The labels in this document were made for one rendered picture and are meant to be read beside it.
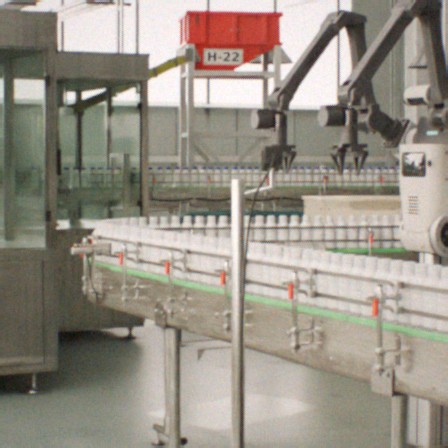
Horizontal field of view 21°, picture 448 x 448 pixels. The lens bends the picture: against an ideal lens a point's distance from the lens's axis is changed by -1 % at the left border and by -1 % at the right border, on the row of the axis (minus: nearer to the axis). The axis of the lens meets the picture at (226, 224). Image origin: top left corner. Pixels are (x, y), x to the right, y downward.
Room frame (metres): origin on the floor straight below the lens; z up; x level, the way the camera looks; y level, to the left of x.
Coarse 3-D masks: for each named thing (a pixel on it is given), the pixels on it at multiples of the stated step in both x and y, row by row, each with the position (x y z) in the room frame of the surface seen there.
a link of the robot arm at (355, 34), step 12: (336, 12) 4.27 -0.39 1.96; (348, 12) 4.28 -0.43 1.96; (348, 24) 4.28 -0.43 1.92; (360, 24) 4.31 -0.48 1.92; (348, 36) 4.34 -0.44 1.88; (360, 36) 4.32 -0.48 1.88; (360, 48) 4.32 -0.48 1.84; (372, 96) 4.34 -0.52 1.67; (360, 108) 4.35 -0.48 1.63; (372, 108) 4.31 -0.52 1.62; (372, 120) 4.31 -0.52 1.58; (384, 120) 4.33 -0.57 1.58
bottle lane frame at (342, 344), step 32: (160, 288) 4.59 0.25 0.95; (192, 288) 4.33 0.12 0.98; (192, 320) 4.34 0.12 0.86; (224, 320) 4.11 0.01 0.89; (256, 320) 3.90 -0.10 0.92; (288, 320) 3.71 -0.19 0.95; (320, 320) 3.54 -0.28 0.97; (352, 320) 3.39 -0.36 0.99; (288, 352) 3.71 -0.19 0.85; (320, 352) 3.54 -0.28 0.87; (352, 352) 3.39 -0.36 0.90; (416, 352) 3.11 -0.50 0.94; (416, 384) 3.11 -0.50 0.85
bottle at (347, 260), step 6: (342, 258) 3.51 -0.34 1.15; (348, 258) 3.49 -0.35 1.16; (342, 264) 3.50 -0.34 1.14; (348, 264) 3.49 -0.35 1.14; (342, 270) 3.49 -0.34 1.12; (348, 270) 3.48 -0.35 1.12; (342, 282) 3.49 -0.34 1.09; (348, 282) 3.48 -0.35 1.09; (342, 288) 3.49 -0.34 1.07; (348, 288) 3.48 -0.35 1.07; (342, 294) 3.49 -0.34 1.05; (348, 294) 3.48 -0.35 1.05; (342, 306) 3.49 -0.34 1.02; (348, 306) 3.48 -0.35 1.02
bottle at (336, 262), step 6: (336, 258) 3.54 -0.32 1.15; (336, 264) 3.54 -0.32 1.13; (330, 270) 3.54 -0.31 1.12; (336, 270) 3.53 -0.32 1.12; (330, 276) 3.54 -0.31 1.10; (330, 282) 3.54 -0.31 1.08; (336, 282) 3.53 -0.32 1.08; (330, 288) 3.54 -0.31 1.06; (336, 288) 3.53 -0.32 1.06; (336, 294) 3.53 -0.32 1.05; (330, 300) 3.54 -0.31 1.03; (330, 306) 3.54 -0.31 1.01; (336, 306) 3.53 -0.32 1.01
